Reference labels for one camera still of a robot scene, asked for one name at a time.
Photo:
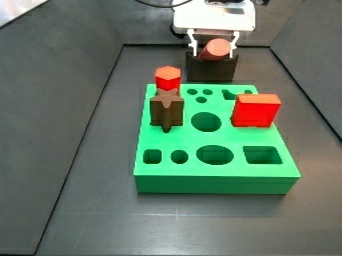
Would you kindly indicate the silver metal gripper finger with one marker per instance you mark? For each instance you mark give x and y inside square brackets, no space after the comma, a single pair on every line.
[192,43]

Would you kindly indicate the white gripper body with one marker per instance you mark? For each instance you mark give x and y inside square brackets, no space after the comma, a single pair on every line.
[215,15]

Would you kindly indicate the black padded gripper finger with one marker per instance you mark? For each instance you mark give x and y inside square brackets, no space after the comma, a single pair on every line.
[232,43]

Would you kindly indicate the red oval rod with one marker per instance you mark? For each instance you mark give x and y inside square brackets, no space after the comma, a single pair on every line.
[215,50]

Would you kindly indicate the black L-shaped fixture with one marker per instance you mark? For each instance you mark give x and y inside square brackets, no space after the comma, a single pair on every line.
[210,71]

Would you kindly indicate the red hexagonal block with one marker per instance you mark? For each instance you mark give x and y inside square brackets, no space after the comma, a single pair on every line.
[167,78]

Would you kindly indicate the brown star block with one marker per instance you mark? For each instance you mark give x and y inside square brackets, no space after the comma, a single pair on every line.
[165,109]

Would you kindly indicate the red square block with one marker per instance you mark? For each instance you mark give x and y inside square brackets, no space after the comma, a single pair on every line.
[255,110]

